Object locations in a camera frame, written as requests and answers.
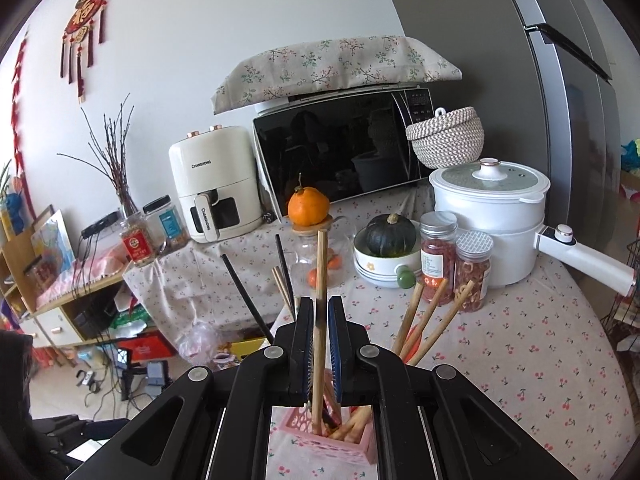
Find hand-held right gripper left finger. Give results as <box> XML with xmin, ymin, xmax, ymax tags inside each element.
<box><xmin>65</xmin><ymin>296</ymin><xmax>317</xmax><ymax>480</ymax></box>

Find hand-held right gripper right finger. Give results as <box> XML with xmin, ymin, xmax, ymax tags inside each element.
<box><xmin>326</xmin><ymin>296</ymin><xmax>576</xmax><ymax>480</ymax></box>

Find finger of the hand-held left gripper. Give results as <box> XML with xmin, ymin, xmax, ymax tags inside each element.
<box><xmin>32</xmin><ymin>414</ymin><xmax>126</xmax><ymax>461</ymax></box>

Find black chopstick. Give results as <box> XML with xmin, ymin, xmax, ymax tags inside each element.
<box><xmin>275</xmin><ymin>234</ymin><xmax>299</xmax><ymax>313</ymax></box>
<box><xmin>221</xmin><ymin>253</ymin><xmax>275</xmax><ymax>343</ymax></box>

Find pink plastic basket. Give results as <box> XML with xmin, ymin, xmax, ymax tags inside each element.
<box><xmin>269</xmin><ymin>370</ymin><xmax>378</xmax><ymax>467</ymax></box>

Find yellow package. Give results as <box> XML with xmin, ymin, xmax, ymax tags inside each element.
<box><xmin>227</xmin><ymin>337</ymin><xmax>269</xmax><ymax>362</ymax></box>

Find wooden shelf cabinet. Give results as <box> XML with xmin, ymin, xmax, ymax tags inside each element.
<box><xmin>0</xmin><ymin>205</ymin><xmax>132</xmax><ymax>349</ymax></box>

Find red box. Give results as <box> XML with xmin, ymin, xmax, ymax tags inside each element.
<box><xmin>117</xmin><ymin>332</ymin><xmax>177</xmax><ymax>374</ymax></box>

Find glass jar wooden lid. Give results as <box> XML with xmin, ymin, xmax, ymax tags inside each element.
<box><xmin>291</xmin><ymin>214</ymin><xmax>352</xmax><ymax>291</ymax></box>

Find black box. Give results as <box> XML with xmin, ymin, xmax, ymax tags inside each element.
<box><xmin>72</xmin><ymin>285</ymin><xmax>122</xmax><ymax>339</ymax></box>

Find clear plastic bag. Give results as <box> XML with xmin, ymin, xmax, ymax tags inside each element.
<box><xmin>177</xmin><ymin>322</ymin><xmax>222</xmax><ymax>369</ymax></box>

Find dark green pumpkin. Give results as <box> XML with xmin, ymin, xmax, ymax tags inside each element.
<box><xmin>364</xmin><ymin>212</ymin><xmax>417</xmax><ymax>257</ymax></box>

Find tall jar red contents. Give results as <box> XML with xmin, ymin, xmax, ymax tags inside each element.
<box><xmin>419</xmin><ymin>211</ymin><xmax>459</xmax><ymax>306</ymax></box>

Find large orange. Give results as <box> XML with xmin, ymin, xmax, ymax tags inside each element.
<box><xmin>287</xmin><ymin>174</ymin><xmax>331</xmax><ymax>227</ymax></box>

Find colourful picture board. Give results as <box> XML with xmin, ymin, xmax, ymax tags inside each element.
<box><xmin>30</xmin><ymin>209</ymin><xmax>77</xmax><ymax>274</ymax></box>

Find pink cloth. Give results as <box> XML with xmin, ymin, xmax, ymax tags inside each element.
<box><xmin>75</xmin><ymin>245</ymin><xmax>127</xmax><ymax>282</ymax></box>

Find short jar dried rings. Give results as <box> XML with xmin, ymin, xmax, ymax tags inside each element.
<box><xmin>454</xmin><ymin>231</ymin><xmax>495</xmax><ymax>312</ymax></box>

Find black power strip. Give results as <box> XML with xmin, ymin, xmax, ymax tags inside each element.
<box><xmin>81</xmin><ymin>212</ymin><xmax>121</xmax><ymax>239</ymax></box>

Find jar with blue label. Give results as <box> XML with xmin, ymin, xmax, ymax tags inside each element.
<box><xmin>142</xmin><ymin>195</ymin><xmax>191</xmax><ymax>256</ymax></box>

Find jar with red label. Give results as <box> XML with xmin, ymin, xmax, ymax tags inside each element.
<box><xmin>120</xmin><ymin>211</ymin><xmax>159</xmax><ymax>267</ymax></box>

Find white electric pot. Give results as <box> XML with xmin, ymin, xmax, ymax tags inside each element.
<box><xmin>429</xmin><ymin>157</ymin><xmax>638</xmax><ymax>299</ymax></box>

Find white air fryer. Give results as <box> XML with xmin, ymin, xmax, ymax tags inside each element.
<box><xmin>168</xmin><ymin>125</ymin><xmax>264</xmax><ymax>244</ymax></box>

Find black microwave oven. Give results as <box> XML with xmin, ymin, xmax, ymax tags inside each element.
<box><xmin>252</xmin><ymin>87</ymin><xmax>436</xmax><ymax>219</ymax></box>

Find dry branches in vase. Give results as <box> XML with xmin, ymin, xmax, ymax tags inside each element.
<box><xmin>56</xmin><ymin>92</ymin><xmax>142</xmax><ymax>219</ymax></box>

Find floral cloth cover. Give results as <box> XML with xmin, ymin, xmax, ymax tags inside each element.
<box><xmin>212</xmin><ymin>35</ymin><xmax>463</xmax><ymax>116</ymax></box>

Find grey refrigerator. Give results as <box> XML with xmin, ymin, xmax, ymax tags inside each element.
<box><xmin>372</xmin><ymin>0</ymin><xmax>637</xmax><ymax>281</ymax></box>

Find white bowl green handle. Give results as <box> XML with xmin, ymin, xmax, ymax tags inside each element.
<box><xmin>352</xmin><ymin>220</ymin><xmax>424</xmax><ymax>289</ymax></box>

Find woven rope basket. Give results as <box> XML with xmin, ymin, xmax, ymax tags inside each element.
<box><xmin>405</xmin><ymin>106</ymin><xmax>486</xmax><ymax>170</ymax></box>

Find red hanging string ornament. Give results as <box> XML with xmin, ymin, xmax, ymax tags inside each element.
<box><xmin>10</xmin><ymin>35</ymin><xmax>37</xmax><ymax>217</ymax></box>

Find black wire rack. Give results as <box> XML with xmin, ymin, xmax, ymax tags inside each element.
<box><xmin>599</xmin><ymin>239</ymin><xmax>640</xmax><ymax>357</ymax></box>

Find red knot wall ornament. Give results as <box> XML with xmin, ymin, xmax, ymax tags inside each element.
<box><xmin>61</xmin><ymin>0</ymin><xmax>109</xmax><ymax>106</ymax></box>

